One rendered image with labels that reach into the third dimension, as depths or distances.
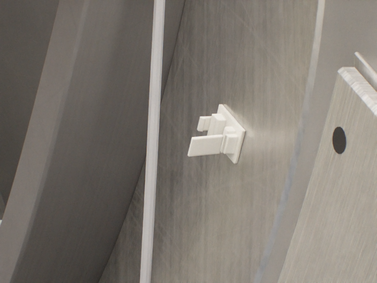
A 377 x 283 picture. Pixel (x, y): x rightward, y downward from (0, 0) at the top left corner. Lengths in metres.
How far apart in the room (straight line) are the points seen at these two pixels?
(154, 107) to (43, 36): 0.94
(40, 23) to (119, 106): 0.90
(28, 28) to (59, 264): 0.85
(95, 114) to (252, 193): 0.09
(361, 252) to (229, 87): 0.14
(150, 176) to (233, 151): 0.04
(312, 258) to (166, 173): 0.14
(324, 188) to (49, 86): 0.17
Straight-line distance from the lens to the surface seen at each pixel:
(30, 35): 1.90
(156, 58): 0.96
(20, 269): 1.06
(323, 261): 0.89
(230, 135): 0.96
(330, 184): 0.88
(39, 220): 1.04
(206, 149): 0.95
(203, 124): 0.97
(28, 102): 1.87
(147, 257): 0.98
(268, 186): 0.94
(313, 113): 0.91
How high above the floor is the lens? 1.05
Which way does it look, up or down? 6 degrees down
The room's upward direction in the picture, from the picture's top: 1 degrees clockwise
